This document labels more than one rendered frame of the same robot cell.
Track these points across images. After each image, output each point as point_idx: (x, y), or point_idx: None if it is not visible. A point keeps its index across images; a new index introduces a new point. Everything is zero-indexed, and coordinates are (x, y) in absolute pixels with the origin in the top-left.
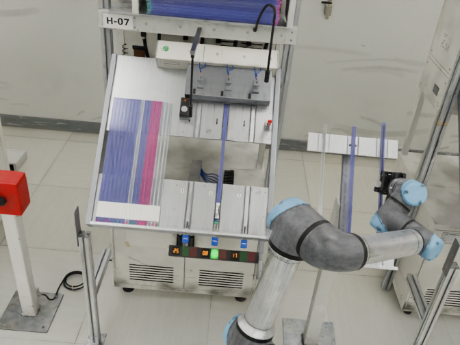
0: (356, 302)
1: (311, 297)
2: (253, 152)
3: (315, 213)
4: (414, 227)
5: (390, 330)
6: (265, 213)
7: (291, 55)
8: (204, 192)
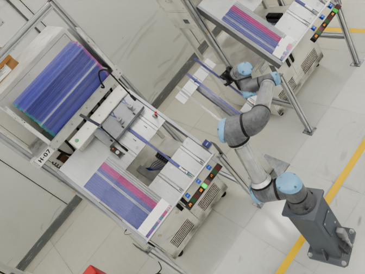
0: (262, 136)
1: None
2: None
3: (234, 117)
4: (262, 79)
5: (286, 128)
6: (200, 146)
7: (126, 78)
8: (169, 170)
